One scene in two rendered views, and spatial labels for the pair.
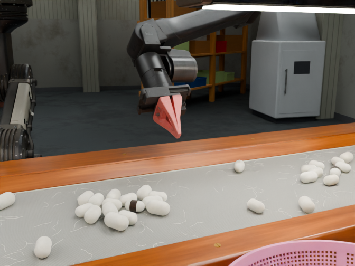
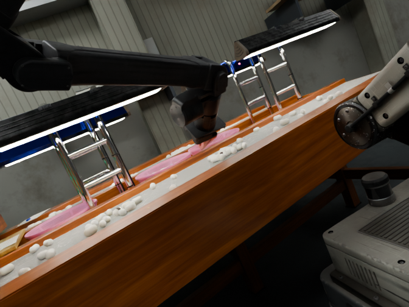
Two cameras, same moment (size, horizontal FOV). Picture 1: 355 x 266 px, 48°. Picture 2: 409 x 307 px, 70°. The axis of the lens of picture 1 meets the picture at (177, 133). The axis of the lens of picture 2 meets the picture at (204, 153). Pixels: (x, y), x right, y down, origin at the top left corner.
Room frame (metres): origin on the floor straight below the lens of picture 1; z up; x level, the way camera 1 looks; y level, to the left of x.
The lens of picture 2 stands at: (1.58, -0.05, 0.92)
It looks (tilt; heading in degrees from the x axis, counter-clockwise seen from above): 8 degrees down; 177
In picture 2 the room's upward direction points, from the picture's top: 24 degrees counter-clockwise
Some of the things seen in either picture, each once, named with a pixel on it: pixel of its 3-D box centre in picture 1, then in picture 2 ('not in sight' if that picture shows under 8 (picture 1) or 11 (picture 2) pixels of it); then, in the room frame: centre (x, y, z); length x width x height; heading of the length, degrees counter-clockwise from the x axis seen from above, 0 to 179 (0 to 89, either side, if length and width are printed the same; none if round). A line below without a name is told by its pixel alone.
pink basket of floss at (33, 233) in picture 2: not in sight; (68, 227); (0.46, -0.56, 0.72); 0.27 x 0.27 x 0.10
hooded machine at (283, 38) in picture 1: (286, 61); not in sight; (4.93, -1.33, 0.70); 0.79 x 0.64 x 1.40; 11
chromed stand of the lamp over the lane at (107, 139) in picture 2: not in sight; (98, 162); (0.58, -0.33, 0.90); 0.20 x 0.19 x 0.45; 113
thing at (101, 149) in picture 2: not in sight; (86, 166); (0.21, -0.48, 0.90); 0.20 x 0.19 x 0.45; 113
